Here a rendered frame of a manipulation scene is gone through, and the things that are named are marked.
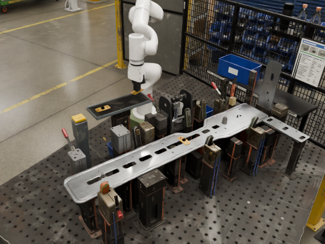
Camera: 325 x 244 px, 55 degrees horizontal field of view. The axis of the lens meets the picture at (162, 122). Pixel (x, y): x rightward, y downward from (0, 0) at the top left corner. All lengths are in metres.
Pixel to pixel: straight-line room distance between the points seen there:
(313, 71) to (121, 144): 1.40
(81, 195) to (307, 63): 1.70
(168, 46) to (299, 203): 3.10
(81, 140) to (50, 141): 1.83
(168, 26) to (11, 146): 2.49
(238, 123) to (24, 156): 2.26
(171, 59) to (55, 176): 2.94
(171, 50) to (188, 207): 3.04
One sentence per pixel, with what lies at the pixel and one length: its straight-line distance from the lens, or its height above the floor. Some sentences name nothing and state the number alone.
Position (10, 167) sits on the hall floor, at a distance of 3.42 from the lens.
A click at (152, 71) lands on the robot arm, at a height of 1.19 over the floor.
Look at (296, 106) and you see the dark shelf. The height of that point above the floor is 1.03.
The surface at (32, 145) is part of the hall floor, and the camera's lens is 3.62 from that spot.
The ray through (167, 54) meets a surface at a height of 0.43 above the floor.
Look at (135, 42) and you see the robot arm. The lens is 1.71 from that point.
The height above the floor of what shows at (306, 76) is 1.20.
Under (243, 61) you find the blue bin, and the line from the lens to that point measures 2.66.
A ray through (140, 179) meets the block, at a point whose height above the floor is 1.03.
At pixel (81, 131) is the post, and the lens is 1.78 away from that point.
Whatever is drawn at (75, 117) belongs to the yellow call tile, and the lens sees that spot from 1.77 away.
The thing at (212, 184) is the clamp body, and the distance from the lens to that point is 1.88.
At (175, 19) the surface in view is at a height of 0.96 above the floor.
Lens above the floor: 2.09
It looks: 33 degrees down
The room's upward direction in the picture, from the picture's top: 2 degrees clockwise
